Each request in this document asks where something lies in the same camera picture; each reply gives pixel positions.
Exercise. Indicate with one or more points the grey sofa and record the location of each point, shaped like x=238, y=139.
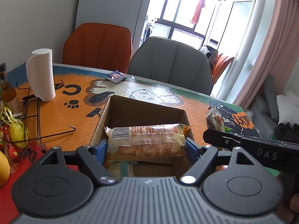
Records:
x=265, y=110

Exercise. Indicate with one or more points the yellow tape roll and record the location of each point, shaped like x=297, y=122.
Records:
x=4, y=169

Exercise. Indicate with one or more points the pink curtain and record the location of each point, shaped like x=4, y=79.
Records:
x=278, y=54

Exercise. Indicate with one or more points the grey dining chair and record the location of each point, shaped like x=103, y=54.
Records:
x=172, y=62

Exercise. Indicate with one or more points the small purple tissue pack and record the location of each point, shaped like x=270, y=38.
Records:
x=116, y=76

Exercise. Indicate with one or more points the white pillow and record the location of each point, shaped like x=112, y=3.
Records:
x=288, y=107

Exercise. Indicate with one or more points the far orange chair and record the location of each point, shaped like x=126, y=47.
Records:
x=222, y=62

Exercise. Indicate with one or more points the black wire rack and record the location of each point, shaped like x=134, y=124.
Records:
x=25, y=102

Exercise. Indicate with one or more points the person right hand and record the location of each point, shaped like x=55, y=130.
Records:
x=289, y=205

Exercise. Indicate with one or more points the yellow plastic bag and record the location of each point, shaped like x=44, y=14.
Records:
x=16, y=132

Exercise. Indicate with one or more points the orange dining chair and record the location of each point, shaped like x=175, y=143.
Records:
x=101, y=46

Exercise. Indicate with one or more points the white paper towel roll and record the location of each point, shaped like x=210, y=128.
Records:
x=39, y=71

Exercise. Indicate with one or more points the brown cardboard box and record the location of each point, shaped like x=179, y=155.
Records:
x=121, y=112

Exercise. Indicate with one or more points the glass bottle amber liquid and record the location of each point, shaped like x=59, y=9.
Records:
x=8, y=93

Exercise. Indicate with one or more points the dark backpack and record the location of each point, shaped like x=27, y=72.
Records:
x=211, y=55

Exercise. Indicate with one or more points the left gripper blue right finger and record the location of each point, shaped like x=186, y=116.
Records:
x=203, y=161

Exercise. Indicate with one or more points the black clothes pile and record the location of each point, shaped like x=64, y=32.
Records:
x=287, y=133

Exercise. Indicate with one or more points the green teal biscuit pack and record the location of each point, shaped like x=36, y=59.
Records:
x=119, y=169

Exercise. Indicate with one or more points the orange cracker package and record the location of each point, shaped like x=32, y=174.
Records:
x=143, y=143

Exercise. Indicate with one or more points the red hanging garment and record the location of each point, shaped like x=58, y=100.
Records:
x=197, y=13

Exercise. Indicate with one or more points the clear pack white cake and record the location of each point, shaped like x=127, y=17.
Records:
x=214, y=120

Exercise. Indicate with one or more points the colourful cartoon table mat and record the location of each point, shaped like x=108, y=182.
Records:
x=49, y=187

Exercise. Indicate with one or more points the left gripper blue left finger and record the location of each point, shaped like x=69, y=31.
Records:
x=91, y=160

